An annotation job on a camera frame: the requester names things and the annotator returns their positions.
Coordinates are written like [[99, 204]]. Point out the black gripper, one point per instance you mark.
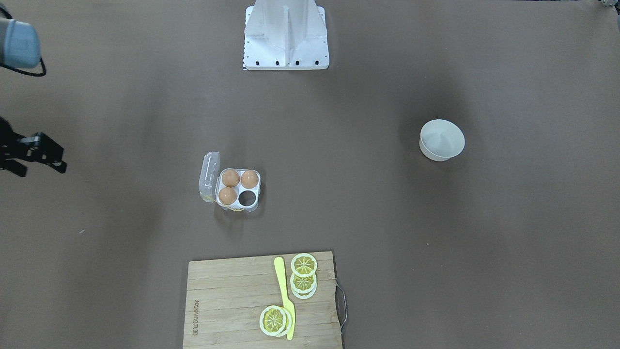
[[30, 148]]

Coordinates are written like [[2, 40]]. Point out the brown egg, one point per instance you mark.
[[250, 179], [227, 196], [230, 178]]

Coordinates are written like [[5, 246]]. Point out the white bowl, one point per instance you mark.
[[441, 140]]

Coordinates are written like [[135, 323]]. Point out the wooden cutting board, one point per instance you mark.
[[225, 298]]

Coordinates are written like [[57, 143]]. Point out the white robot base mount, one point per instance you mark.
[[285, 35]]

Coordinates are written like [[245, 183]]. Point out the yellow lemon slice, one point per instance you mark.
[[304, 265], [303, 283], [304, 295], [275, 321]]

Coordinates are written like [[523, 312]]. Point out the clear plastic egg box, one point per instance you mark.
[[210, 184]]

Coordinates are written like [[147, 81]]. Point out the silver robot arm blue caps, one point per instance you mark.
[[20, 52]]

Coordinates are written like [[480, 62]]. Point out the yellow plastic knife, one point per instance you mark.
[[280, 269]]

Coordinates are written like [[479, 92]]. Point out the brown egg in box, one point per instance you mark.
[[230, 178], [250, 179]]

